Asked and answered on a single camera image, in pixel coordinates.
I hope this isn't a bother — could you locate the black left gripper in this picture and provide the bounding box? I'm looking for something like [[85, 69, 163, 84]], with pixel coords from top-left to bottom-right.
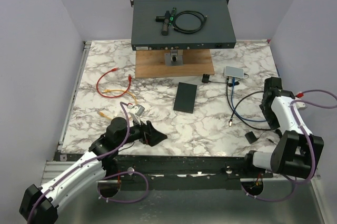
[[117, 116, 167, 147]]

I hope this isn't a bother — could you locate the blue ethernet cable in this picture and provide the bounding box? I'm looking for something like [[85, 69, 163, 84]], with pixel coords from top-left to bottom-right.
[[226, 76, 268, 123]]

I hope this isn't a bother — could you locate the white grey small switch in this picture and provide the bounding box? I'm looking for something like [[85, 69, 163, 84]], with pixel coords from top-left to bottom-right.
[[224, 66, 245, 79]]

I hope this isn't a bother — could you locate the black ethernet cable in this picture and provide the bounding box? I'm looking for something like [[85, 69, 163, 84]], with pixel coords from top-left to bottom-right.
[[227, 76, 274, 131]]

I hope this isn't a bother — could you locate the black power adapter with cable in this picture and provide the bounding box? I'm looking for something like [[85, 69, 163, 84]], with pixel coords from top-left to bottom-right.
[[202, 74, 249, 84]]

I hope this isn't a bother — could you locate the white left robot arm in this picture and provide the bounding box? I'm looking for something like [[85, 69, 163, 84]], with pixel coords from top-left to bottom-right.
[[19, 117, 167, 223]]

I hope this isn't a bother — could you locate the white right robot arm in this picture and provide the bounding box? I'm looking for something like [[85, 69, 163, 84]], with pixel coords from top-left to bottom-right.
[[242, 77, 324, 180]]

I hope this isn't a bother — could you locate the small black power adapter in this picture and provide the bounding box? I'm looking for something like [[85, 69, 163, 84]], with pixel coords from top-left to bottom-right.
[[245, 130, 271, 145]]

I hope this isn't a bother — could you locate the wooden board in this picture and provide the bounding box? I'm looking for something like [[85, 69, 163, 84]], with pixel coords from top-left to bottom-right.
[[135, 49, 215, 79]]

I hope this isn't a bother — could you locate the grey rack unit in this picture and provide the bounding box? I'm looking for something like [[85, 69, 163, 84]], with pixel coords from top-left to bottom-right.
[[131, 0, 236, 51]]

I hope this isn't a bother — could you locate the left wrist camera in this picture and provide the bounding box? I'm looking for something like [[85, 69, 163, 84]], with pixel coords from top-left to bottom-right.
[[127, 104, 145, 125]]

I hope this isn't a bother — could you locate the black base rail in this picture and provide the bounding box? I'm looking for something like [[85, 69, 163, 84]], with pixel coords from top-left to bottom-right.
[[92, 154, 274, 192]]

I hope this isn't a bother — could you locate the black network switch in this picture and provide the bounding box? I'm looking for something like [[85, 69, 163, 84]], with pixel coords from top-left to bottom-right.
[[173, 82, 197, 114]]

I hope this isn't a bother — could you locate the yellow ethernet cable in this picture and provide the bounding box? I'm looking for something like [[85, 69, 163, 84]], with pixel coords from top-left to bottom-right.
[[96, 89, 139, 118]]

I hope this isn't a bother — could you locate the red ethernet cable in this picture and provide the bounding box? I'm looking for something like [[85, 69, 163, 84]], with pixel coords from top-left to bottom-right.
[[96, 68, 133, 96]]

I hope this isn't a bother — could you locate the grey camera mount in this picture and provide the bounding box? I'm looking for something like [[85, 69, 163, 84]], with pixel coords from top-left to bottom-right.
[[164, 49, 183, 66]]

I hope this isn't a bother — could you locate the black coiled cable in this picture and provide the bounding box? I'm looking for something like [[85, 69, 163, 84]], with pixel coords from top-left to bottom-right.
[[173, 10, 209, 34]]

